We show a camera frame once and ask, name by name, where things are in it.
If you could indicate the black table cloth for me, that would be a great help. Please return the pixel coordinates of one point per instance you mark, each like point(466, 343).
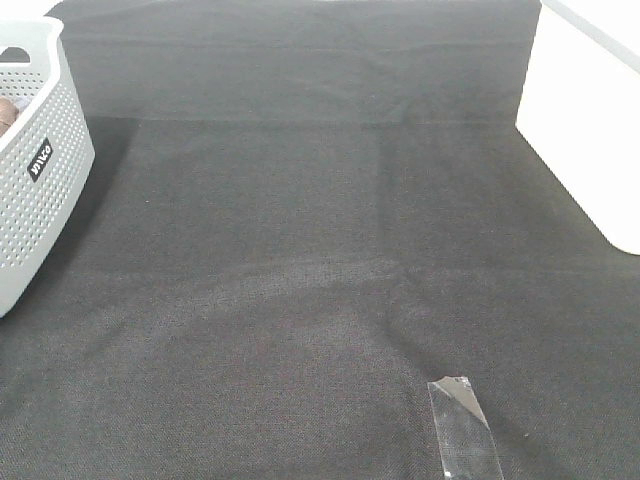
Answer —
point(300, 214)

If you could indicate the white perforated laundry basket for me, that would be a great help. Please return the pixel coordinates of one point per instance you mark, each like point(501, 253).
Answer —
point(46, 154)

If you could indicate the clear tape strip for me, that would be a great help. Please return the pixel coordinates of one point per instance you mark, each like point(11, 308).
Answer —
point(466, 444)

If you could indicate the brown towel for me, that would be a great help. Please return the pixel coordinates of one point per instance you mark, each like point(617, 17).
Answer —
point(9, 113)

